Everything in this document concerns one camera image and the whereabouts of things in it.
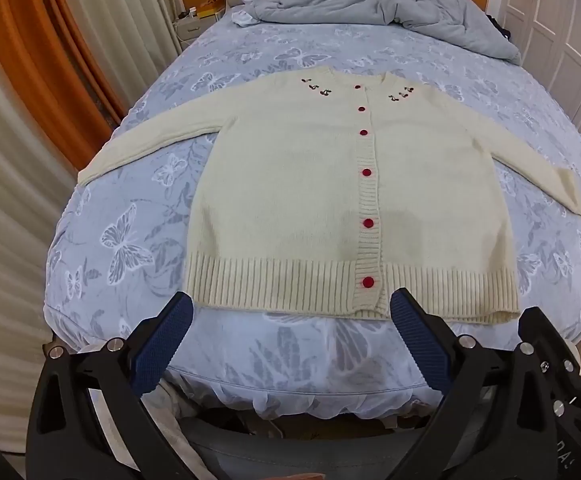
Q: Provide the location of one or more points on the white nightstand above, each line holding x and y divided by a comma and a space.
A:
190, 30

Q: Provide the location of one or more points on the cream knit cardigan red buttons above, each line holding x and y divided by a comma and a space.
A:
290, 185

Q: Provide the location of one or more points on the white wardrobe doors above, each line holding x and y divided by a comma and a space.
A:
555, 25

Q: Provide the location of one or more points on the dark clothing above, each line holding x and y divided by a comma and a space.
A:
499, 25

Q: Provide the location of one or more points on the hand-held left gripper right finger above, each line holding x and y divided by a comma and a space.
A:
420, 345

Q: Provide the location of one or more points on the white crumpled cloth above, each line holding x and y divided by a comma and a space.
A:
244, 17

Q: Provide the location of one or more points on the orange curtain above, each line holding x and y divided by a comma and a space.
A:
25, 60

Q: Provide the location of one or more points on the grey quilted duvet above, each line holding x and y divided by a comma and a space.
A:
370, 0

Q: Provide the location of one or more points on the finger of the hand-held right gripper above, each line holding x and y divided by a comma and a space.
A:
534, 327

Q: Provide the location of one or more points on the bed with butterfly sheet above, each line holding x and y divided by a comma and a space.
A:
135, 220

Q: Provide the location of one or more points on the beige curtain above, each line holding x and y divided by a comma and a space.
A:
5, 260

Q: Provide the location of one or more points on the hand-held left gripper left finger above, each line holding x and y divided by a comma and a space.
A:
163, 340

